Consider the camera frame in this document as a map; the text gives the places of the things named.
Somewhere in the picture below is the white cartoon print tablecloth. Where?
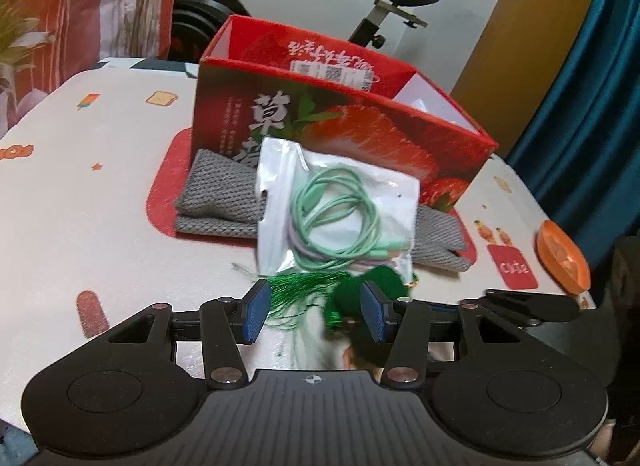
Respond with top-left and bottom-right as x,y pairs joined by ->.
0,56 -> 598,437

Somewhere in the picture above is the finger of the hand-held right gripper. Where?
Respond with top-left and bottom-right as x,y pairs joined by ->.
485,289 -> 582,327

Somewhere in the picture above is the grey knitted cloth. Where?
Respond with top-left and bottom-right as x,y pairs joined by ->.
173,148 -> 473,274

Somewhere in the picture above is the black exercise bike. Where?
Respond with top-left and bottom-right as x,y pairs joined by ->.
167,0 -> 441,59

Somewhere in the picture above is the green tassel ornament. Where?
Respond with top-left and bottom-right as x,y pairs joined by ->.
232,261 -> 421,352

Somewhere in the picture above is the yellow wooden door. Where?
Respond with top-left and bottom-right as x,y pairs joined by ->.
450,0 -> 611,157

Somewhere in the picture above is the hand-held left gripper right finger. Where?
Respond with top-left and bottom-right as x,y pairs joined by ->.
361,280 -> 539,390

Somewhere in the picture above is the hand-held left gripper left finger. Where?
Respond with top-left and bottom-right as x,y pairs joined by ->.
105,278 -> 273,390

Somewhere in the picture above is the red flat mat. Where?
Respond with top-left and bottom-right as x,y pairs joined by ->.
145,127 -> 481,267

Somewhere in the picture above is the red strawberry print cardboard box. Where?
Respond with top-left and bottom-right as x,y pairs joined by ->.
190,14 -> 500,211

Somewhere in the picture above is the clear bag of green cables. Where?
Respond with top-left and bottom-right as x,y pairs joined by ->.
254,136 -> 421,279

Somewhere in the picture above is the teal curtain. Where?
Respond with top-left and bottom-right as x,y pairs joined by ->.
505,0 -> 640,271

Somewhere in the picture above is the orange round object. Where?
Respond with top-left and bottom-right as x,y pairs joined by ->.
535,220 -> 591,295

